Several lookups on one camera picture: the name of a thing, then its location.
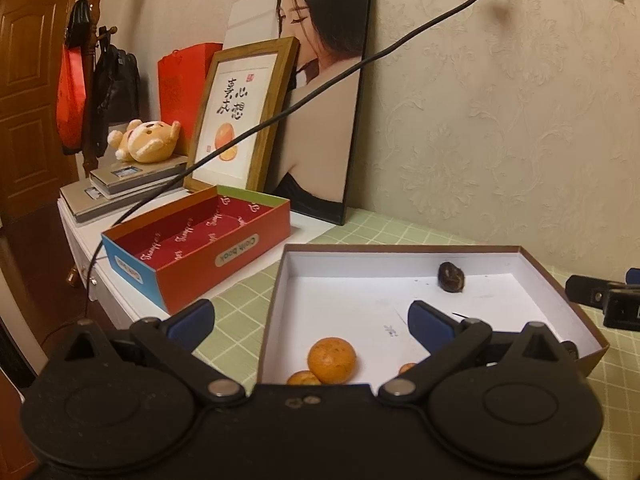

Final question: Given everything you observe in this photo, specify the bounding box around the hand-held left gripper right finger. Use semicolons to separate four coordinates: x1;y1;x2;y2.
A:
376;300;576;406

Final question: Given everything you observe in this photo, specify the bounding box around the red hanging bag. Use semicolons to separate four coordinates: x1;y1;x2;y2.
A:
56;45;87;156

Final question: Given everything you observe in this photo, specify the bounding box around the green checked tablecloth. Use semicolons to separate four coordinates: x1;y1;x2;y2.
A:
192;207;640;480

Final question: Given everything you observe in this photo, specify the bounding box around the wooden framed picture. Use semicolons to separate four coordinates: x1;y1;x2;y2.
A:
183;36;301;195

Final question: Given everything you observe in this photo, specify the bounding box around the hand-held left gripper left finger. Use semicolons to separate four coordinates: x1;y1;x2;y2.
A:
49;299;248;406

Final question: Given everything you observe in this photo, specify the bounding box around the brown wooden door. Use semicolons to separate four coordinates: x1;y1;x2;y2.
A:
0;0;81;221

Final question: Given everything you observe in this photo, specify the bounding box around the black handbag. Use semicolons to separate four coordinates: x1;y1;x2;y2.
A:
66;0;96;49

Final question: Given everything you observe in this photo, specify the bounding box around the silver digital scale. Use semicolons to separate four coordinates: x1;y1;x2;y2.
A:
60;180;187;224
90;155;190;196

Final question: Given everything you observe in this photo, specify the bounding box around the tan plush toy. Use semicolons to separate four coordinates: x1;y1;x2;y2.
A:
107;119;182;164

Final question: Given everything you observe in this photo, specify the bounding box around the black backpack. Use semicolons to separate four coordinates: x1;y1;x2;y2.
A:
90;44;141;158

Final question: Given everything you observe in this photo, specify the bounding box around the large orange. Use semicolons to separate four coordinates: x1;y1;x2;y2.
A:
307;337;357;385

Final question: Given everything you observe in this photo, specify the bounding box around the red and blue box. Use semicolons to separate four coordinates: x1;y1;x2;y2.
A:
101;185;292;314

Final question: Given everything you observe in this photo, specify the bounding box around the black cable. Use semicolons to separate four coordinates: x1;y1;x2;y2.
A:
82;0;506;321

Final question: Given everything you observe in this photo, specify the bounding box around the brown box with white inside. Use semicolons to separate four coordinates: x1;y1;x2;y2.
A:
257;244;611;392

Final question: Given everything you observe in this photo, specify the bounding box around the canvas portrait print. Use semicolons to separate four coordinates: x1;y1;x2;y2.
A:
221;0;377;226

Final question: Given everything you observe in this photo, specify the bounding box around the wooden coat rack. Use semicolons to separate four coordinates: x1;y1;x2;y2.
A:
77;0;119;179

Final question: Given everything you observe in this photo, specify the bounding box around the red paper bag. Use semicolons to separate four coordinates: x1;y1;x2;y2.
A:
158;43;223;157

